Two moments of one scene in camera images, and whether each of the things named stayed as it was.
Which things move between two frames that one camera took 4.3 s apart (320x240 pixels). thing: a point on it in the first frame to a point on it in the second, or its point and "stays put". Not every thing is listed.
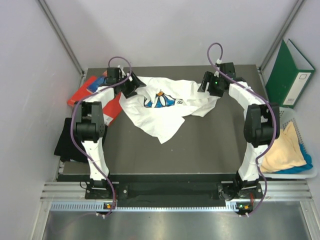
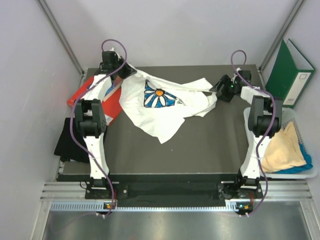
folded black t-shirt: x=66 y=148 stays put
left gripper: x=135 y=83 to x=128 y=70
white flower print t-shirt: x=162 y=106 stays put
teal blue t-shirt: x=308 y=165 stays put
